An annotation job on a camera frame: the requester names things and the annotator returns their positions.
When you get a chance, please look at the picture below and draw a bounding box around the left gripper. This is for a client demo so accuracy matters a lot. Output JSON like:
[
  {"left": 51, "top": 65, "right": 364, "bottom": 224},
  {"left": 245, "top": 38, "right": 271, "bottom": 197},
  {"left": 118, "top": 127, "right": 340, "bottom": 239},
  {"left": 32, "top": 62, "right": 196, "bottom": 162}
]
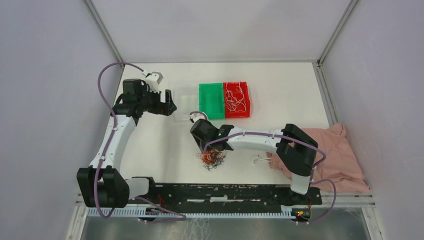
[{"left": 137, "top": 85, "right": 177, "bottom": 116}]

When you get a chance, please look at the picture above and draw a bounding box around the cable pile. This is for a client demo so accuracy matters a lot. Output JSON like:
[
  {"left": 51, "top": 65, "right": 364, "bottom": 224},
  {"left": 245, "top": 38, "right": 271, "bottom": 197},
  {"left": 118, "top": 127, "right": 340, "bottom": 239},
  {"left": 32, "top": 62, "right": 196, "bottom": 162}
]
[{"left": 198, "top": 148, "right": 228, "bottom": 172}]

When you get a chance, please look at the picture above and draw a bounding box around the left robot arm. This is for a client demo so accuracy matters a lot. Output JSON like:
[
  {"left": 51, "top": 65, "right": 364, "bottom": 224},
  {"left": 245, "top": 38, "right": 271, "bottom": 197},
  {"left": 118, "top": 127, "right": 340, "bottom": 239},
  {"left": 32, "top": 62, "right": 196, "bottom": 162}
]
[{"left": 76, "top": 79, "right": 177, "bottom": 208}]

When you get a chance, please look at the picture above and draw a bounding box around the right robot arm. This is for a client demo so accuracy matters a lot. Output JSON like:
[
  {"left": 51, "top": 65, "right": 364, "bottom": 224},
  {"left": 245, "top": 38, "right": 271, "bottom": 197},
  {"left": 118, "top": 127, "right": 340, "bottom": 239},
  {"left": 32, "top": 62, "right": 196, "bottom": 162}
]
[{"left": 190, "top": 119, "right": 325, "bottom": 204}]

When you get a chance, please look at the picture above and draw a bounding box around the clear plastic bin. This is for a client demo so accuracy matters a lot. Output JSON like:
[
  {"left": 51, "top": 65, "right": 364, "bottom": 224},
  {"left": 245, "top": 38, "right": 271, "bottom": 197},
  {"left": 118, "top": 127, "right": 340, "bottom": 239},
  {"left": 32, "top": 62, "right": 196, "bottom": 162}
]
[{"left": 172, "top": 85, "right": 200, "bottom": 122}]

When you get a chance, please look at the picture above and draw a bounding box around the green plastic bin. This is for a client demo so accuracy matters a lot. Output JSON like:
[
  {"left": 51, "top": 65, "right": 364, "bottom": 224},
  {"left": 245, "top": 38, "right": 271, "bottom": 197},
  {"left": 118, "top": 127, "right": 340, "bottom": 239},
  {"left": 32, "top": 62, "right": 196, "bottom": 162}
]
[{"left": 198, "top": 82, "right": 225, "bottom": 120}]

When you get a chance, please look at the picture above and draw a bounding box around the red plastic bin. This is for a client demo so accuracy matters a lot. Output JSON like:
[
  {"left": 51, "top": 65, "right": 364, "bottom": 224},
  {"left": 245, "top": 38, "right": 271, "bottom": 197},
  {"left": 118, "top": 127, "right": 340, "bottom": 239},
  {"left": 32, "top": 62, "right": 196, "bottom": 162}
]
[{"left": 223, "top": 81, "right": 251, "bottom": 119}]

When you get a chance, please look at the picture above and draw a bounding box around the pink cloth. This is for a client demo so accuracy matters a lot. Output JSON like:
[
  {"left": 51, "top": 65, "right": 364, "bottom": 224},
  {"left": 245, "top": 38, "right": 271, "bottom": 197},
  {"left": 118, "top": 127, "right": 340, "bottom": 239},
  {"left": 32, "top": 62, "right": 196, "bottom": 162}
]
[{"left": 266, "top": 122, "right": 370, "bottom": 194}]

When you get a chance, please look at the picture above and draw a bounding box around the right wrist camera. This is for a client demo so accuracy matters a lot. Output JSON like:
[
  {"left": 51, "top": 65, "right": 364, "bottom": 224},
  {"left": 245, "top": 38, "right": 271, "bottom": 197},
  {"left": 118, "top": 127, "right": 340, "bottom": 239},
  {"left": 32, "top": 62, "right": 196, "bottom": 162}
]
[{"left": 188, "top": 111, "right": 209, "bottom": 124}]

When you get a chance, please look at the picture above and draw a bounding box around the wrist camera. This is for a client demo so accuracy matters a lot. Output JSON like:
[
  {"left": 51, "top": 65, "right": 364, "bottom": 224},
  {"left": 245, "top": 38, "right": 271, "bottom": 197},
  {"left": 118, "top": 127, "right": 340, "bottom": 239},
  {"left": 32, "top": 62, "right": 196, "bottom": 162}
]
[
  {"left": 143, "top": 71, "right": 164, "bottom": 94},
  {"left": 188, "top": 111, "right": 209, "bottom": 124}
]

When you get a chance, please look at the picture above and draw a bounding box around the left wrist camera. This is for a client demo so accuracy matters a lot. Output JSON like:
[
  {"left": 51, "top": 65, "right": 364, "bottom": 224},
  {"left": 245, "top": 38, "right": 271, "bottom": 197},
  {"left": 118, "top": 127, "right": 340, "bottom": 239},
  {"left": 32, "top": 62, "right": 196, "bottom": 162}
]
[{"left": 143, "top": 71, "right": 164, "bottom": 94}]

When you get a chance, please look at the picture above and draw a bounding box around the white drawstring cord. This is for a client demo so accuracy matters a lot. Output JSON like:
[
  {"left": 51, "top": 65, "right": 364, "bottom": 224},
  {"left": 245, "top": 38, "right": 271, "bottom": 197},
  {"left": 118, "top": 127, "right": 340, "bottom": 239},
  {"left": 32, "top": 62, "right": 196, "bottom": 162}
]
[{"left": 251, "top": 154, "right": 273, "bottom": 167}]

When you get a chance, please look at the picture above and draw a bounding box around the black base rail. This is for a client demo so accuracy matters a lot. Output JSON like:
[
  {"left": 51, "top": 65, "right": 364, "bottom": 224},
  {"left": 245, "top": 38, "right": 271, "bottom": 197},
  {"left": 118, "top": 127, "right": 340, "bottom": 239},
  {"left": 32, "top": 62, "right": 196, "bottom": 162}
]
[{"left": 144, "top": 183, "right": 323, "bottom": 214}]

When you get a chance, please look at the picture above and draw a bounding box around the blue cable duct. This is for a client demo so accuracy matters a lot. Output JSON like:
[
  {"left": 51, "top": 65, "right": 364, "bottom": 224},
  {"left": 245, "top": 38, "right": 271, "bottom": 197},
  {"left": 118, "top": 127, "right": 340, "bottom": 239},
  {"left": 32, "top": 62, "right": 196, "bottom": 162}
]
[{"left": 86, "top": 206, "right": 311, "bottom": 220}]

